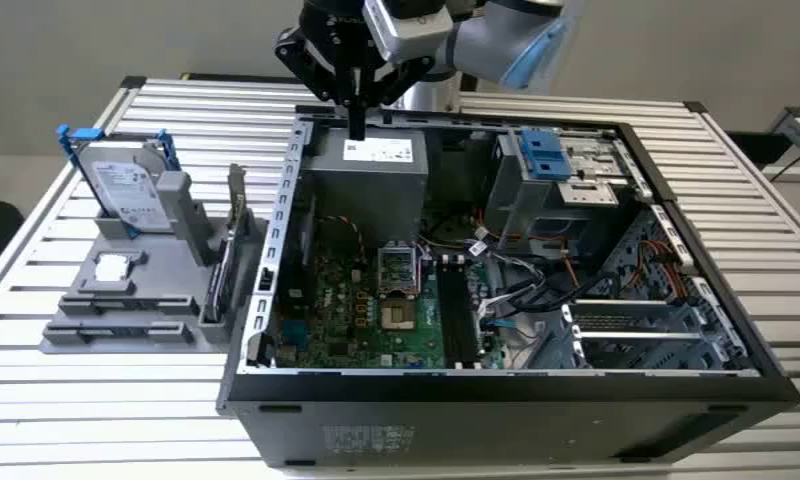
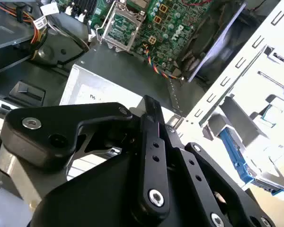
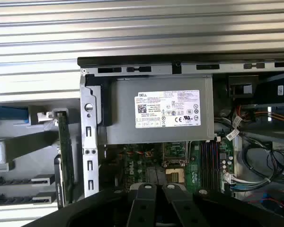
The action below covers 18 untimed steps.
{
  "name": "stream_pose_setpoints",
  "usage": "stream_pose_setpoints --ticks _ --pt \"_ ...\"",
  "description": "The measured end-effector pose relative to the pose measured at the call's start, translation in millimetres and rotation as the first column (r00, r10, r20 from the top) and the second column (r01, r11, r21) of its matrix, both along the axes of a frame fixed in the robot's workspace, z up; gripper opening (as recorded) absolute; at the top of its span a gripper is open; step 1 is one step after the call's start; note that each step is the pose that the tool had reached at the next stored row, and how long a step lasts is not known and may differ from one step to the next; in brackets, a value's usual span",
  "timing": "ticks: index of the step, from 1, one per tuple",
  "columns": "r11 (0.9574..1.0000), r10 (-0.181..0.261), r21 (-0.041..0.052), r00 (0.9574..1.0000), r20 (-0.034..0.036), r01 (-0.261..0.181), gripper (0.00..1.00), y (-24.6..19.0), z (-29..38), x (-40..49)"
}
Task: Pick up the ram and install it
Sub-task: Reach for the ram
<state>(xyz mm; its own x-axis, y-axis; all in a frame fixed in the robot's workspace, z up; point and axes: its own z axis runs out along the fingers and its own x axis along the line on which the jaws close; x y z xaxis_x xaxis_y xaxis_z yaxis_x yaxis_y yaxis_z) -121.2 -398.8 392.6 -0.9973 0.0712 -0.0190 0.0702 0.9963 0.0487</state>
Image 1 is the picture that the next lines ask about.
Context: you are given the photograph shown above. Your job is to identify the orange yellow power wires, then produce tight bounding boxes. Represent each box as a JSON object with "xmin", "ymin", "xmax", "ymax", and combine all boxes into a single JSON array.
[{"xmin": 626, "ymin": 238, "xmax": 687, "ymax": 304}]

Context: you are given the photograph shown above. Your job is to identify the green graphics card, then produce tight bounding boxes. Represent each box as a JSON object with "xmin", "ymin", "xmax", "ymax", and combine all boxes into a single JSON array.
[{"xmin": 202, "ymin": 162, "xmax": 260, "ymax": 322}]

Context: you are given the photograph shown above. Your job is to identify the silver CPU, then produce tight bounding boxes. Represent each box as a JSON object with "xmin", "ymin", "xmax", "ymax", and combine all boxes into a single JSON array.
[{"xmin": 96, "ymin": 253, "xmax": 135, "ymax": 281}]

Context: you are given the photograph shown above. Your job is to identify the black RAM slot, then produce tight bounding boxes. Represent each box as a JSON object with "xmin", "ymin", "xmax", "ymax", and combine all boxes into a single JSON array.
[
  {"xmin": 444, "ymin": 254, "xmax": 466, "ymax": 371},
  {"xmin": 452, "ymin": 254, "xmax": 474, "ymax": 371},
  {"xmin": 438, "ymin": 254, "xmax": 456, "ymax": 371},
  {"xmin": 460, "ymin": 254, "xmax": 484, "ymax": 371}
]

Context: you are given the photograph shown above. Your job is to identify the metal socket cover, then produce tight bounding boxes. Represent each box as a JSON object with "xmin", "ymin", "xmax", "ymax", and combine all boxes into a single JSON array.
[{"xmin": 376, "ymin": 240, "xmax": 422, "ymax": 298}]

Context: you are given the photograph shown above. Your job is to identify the green motherboard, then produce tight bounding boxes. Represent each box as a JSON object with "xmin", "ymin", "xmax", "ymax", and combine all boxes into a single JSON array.
[{"xmin": 271, "ymin": 249, "xmax": 508, "ymax": 372}]

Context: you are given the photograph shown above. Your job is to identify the thick black cable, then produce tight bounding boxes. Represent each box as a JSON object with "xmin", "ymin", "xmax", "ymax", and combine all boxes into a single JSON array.
[{"xmin": 499, "ymin": 272, "xmax": 619, "ymax": 317}]

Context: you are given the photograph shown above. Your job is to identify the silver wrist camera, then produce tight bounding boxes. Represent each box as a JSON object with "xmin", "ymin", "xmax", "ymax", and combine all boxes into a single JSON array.
[{"xmin": 363, "ymin": 0, "xmax": 456, "ymax": 64}]

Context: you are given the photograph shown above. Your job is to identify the red black twisted wire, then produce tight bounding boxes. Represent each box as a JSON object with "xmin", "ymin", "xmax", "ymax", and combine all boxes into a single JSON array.
[{"xmin": 315, "ymin": 214, "xmax": 370, "ymax": 264}]

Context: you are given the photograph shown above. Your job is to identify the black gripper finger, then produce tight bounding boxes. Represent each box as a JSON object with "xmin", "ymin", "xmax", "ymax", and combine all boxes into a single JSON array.
[
  {"xmin": 272, "ymin": 29, "xmax": 359, "ymax": 141},
  {"xmin": 356, "ymin": 58, "xmax": 435, "ymax": 141}
]

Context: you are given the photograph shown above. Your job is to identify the hard disk in blue carrier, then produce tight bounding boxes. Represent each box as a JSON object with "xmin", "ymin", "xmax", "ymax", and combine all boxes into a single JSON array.
[{"xmin": 53, "ymin": 126, "xmax": 183, "ymax": 239}]

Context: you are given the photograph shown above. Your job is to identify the CPU socket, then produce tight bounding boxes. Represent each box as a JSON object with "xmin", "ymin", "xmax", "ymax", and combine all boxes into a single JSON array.
[{"xmin": 378, "ymin": 298, "xmax": 420, "ymax": 332}]

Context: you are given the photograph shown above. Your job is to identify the black PC case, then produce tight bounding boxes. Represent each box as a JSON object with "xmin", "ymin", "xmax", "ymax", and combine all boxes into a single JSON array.
[{"xmin": 214, "ymin": 102, "xmax": 800, "ymax": 469}]

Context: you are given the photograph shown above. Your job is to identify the metal disk bay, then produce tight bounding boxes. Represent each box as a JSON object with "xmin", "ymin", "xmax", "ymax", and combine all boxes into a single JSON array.
[{"xmin": 559, "ymin": 298, "xmax": 754, "ymax": 374}]

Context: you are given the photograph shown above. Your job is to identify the blue plastic drive carrier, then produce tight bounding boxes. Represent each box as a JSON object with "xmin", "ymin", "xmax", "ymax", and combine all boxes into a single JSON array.
[{"xmin": 518, "ymin": 128, "xmax": 573, "ymax": 181}]

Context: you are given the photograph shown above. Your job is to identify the grey power supply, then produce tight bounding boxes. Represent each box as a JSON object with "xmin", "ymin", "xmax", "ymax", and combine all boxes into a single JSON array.
[{"xmin": 298, "ymin": 124, "xmax": 434, "ymax": 247}]

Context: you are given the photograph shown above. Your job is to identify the grey parts rack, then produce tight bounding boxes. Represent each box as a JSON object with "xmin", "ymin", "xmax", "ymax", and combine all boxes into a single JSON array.
[{"xmin": 39, "ymin": 169, "xmax": 272, "ymax": 357}]

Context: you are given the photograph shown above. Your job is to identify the metal drive cage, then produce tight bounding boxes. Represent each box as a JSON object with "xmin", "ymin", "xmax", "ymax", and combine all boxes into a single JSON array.
[{"xmin": 484, "ymin": 127, "xmax": 645, "ymax": 251}]

